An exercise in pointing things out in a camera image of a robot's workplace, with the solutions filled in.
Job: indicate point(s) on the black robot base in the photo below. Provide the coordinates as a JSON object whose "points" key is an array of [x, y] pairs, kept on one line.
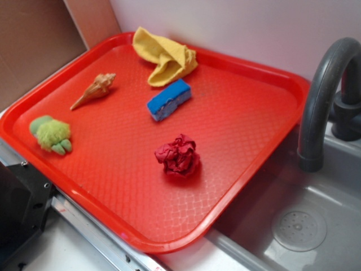
{"points": [[25, 200]]}

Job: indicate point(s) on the crumpled red paper ball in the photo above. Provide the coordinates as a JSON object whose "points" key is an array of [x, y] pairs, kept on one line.
{"points": [[179, 157]]}

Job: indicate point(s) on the red plastic tray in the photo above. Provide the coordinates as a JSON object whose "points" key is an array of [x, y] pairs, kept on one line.
{"points": [[238, 114]]}

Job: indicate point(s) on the blue sponge block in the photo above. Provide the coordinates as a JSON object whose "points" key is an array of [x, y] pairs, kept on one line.
{"points": [[167, 101]]}

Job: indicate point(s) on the yellow cloth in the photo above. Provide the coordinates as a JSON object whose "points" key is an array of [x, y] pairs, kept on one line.
{"points": [[173, 60]]}

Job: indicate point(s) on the tan spiral seashell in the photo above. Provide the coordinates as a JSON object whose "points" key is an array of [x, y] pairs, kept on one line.
{"points": [[98, 89]]}

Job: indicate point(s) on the green plush toy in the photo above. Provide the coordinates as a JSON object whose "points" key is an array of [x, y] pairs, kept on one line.
{"points": [[52, 135]]}

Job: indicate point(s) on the grey sink basin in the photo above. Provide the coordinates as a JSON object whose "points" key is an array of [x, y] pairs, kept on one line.
{"points": [[287, 219]]}

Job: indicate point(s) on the grey curved faucet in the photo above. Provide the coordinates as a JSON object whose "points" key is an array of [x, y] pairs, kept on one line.
{"points": [[334, 96]]}

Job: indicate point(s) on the brown cardboard panel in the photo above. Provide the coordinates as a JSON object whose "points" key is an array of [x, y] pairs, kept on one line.
{"points": [[40, 37]]}

